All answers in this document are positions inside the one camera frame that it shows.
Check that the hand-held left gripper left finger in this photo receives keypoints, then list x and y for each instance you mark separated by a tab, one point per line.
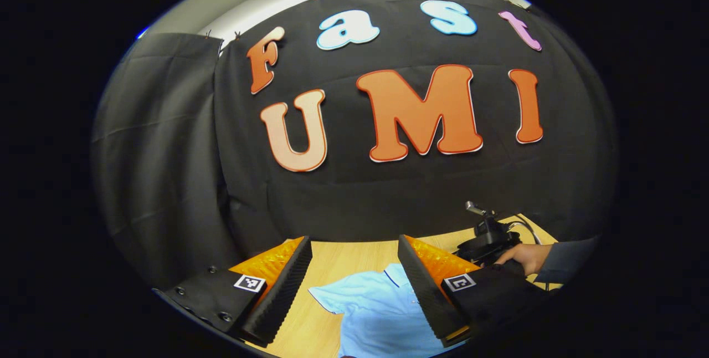
282	297

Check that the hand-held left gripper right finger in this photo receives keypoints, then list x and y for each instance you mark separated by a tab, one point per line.
426	297

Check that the light blue T-shirt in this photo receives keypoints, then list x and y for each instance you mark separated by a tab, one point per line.
376	313

